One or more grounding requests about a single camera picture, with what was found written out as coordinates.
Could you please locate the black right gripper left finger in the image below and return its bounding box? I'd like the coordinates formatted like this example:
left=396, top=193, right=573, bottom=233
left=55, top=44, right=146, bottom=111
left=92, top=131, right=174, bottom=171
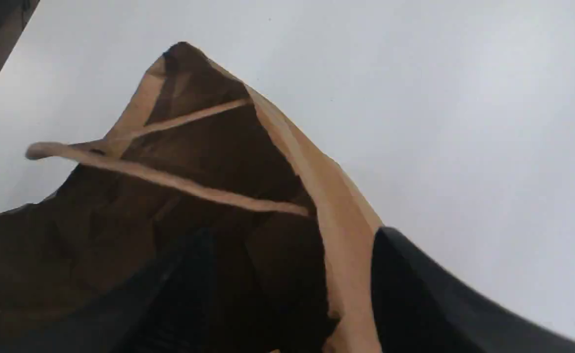
left=0, top=230, right=215, bottom=353

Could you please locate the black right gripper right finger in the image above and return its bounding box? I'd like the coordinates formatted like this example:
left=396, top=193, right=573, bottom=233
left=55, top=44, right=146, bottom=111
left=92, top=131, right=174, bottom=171
left=371, top=227, right=575, bottom=353

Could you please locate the brown paper bag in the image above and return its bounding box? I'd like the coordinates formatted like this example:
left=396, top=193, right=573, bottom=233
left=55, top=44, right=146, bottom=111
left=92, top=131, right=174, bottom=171
left=0, top=42, right=382, bottom=353

